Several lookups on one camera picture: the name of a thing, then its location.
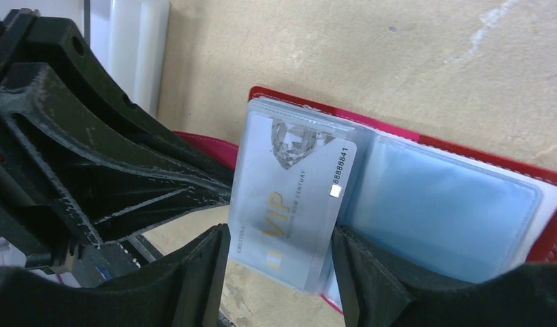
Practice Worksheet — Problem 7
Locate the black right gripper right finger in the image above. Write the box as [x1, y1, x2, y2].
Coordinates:
[332, 225, 557, 326]

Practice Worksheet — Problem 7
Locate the red leather card holder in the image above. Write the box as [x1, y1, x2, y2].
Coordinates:
[179, 87, 557, 309]

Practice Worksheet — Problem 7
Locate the white card edge-on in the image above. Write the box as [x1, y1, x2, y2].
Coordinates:
[229, 112, 357, 294]

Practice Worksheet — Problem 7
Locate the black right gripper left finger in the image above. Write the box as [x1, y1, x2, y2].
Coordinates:
[0, 224, 230, 326]

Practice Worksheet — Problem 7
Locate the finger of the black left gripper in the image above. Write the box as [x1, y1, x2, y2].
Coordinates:
[26, 17, 229, 181]

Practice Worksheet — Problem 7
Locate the white plastic card box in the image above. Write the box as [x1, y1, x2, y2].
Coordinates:
[0, 0, 171, 119]

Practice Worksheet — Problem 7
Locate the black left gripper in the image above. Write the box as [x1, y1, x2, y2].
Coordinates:
[0, 9, 232, 267]

